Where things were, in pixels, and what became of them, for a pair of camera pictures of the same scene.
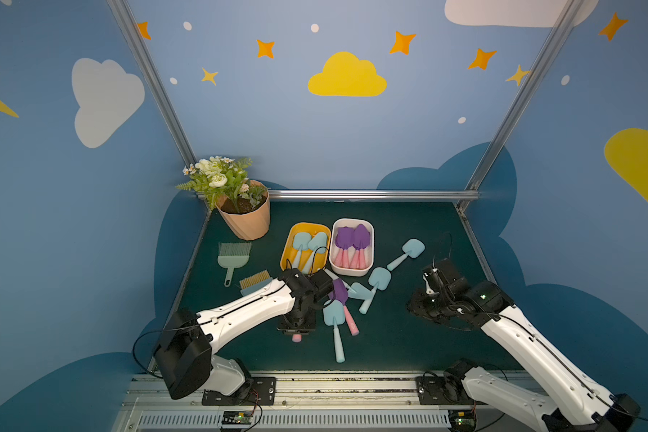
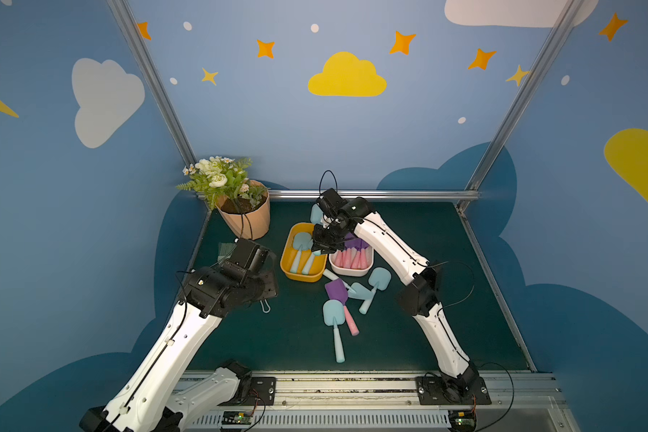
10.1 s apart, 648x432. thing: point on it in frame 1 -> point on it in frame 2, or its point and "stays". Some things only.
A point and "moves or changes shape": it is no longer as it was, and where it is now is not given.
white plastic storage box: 352,247 stays
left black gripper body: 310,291 -> 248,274
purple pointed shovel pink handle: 340,258 stays
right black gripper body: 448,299 -> 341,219
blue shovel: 413,247 moves or changes shape
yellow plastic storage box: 307,247 stays
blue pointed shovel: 318,243 stays
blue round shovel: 334,315 stays
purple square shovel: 340,294 stays
